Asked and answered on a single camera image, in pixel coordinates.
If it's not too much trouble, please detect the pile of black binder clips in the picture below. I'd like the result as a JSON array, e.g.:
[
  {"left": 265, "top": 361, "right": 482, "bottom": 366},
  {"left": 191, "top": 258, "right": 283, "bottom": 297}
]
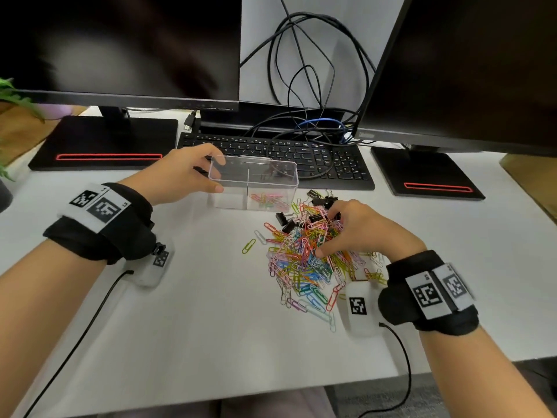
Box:
[{"left": 274, "top": 189, "right": 345, "bottom": 233}]

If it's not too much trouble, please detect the black left camera cable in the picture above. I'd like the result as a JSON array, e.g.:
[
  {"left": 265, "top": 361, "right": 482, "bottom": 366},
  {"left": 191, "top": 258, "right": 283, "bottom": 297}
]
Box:
[{"left": 21, "top": 269, "right": 135, "bottom": 418}]

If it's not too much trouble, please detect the person's left hand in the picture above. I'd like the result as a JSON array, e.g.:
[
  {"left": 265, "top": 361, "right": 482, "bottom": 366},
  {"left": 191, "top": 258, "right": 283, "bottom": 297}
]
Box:
[{"left": 118, "top": 142, "right": 227, "bottom": 207}]

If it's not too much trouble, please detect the grey desk partition panel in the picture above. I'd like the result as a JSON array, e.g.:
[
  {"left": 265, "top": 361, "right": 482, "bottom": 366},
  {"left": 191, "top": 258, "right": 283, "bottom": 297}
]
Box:
[{"left": 239, "top": 0, "right": 408, "bottom": 111}]

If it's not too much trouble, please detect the black keyboard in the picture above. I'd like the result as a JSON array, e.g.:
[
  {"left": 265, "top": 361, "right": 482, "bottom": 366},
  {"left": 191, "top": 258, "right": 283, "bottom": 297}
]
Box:
[{"left": 177, "top": 132, "right": 376, "bottom": 191}]

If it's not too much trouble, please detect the brown cardboard box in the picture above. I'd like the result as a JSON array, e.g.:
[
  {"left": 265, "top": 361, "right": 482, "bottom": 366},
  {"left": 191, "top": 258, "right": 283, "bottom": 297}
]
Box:
[
  {"left": 499, "top": 153, "right": 557, "bottom": 222},
  {"left": 0, "top": 102, "right": 88, "bottom": 168}
]

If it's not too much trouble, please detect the bundle of black cables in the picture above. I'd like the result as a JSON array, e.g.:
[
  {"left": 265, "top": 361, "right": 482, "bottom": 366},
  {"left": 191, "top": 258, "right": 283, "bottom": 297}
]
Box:
[{"left": 240, "top": 0, "right": 377, "bottom": 146}]

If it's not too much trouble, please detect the black monitor stand red stripe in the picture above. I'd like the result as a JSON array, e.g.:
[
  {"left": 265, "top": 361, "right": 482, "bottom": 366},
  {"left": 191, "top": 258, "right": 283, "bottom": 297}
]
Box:
[
  {"left": 28, "top": 106, "right": 180, "bottom": 172},
  {"left": 370, "top": 145, "right": 486, "bottom": 201}
]

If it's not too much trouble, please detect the pile of colourful paper clips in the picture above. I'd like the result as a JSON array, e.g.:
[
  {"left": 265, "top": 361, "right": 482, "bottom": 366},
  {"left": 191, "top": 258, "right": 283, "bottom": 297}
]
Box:
[{"left": 254, "top": 197, "right": 388, "bottom": 334}]

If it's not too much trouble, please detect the heap of sorted paper clips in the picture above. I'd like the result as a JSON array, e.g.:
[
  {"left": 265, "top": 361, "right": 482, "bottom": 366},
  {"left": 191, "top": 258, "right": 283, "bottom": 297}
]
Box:
[{"left": 250, "top": 192, "right": 290, "bottom": 210}]

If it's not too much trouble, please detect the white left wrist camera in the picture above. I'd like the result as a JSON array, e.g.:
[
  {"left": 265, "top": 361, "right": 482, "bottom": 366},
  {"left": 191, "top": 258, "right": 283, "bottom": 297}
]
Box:
[{"left": 126, "top": 241, "right": 175, "bottom": 289}]

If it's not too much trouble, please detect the black camera cable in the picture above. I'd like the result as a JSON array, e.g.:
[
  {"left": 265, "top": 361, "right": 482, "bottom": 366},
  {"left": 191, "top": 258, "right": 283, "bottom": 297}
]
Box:
[
  {"left": 356, "top": 322, "right": 413, "bottom": 418},
  {"left": 21, "top": 269, "right": 135, "bottom": 418}
]

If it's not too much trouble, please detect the person's right forearm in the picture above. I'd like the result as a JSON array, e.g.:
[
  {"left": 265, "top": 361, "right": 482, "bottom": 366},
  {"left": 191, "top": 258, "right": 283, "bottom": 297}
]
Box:
[{"left": 419, "top": 324, "right": 554, "bottom": 418}]

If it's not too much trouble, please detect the person's left forearm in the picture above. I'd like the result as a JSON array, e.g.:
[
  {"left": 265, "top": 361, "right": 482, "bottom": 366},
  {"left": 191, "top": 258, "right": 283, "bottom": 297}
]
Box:
[{"left": 0, "top": 239, "right": 107, "bottom": 418}]

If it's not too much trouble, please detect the black computer monitor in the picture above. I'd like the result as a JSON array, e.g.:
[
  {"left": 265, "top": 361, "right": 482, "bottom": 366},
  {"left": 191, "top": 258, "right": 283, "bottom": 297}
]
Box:
[
  {"left": 353, "top": 0, "right": 557, "bottom": 158},
  {"left": 0, "top": 0, "right": 243, "bottom": 113}
]

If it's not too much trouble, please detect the green plant in black pot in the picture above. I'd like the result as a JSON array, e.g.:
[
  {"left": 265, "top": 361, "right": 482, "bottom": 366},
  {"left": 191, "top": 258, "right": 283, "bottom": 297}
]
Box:
[{"left": 0, "top": 77, "right": 46, "bottom": 214}]

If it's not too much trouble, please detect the black right wrist strap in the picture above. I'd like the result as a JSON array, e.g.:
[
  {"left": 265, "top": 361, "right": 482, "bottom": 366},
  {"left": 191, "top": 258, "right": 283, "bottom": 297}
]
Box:
[{"left": 377, "top": 250, "right": 479, "bottom": 337}]

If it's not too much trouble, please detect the blue cable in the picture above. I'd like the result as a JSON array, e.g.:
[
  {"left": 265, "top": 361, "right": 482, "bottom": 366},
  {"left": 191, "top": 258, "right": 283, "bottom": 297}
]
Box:
[{"left": 295, "top": 118, "right": 356, "bottom": 144}]

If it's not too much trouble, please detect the black right camera cable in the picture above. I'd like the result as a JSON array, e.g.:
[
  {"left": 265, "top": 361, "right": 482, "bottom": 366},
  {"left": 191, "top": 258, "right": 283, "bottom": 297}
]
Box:
[{"left": 356, "top": 322, "right": 413, "bottom": 418}]

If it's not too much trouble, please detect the person's right hand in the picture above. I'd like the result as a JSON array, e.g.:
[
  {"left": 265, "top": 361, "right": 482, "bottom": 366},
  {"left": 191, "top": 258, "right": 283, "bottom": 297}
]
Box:
[{"left": 314, "top": 199, "right": 428, "bottom": 262}]

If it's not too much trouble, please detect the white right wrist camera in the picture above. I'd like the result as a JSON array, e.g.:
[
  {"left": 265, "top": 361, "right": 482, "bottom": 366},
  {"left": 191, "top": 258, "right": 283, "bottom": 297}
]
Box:
[{"left": 338, "top": 280, "right": 386, "bottom": 338}]

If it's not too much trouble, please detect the black left wrist strap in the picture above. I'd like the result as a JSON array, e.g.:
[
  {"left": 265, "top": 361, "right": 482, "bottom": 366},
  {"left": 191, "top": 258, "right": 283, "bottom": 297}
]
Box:
[{"left": 42, "top": 182, "right": 157, "bottom": 265}]

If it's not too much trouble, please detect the clear plastic divided box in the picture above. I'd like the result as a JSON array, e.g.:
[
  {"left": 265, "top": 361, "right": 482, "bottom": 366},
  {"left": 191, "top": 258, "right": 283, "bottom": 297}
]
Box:
[{"left": 208, "top": 155, "right": 299, "bottom": 212}]

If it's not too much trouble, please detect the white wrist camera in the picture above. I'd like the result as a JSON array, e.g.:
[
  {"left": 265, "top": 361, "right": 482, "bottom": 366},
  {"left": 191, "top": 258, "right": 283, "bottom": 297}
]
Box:
[
  {"left": 126, "top": 241, "right": 175, "bottom": 289},
  {"left": 338, "top": 280, "right": 386, "bottom": 338}
]

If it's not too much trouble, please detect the black wrist strap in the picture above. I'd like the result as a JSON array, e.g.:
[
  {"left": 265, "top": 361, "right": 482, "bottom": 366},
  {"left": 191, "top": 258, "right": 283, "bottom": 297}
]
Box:
[
  {"left": 377, "top": 250, "right": 479, "bottom": 337},
  {"left": 42, "top": 182, "right": 157, "bottom": 265}
]

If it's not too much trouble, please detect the lilac cup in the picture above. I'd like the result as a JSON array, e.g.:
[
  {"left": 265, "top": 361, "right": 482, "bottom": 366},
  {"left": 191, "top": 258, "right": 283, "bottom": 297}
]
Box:
[{"left": 37, "top": 104, "right": 74, "bottom": 121}]

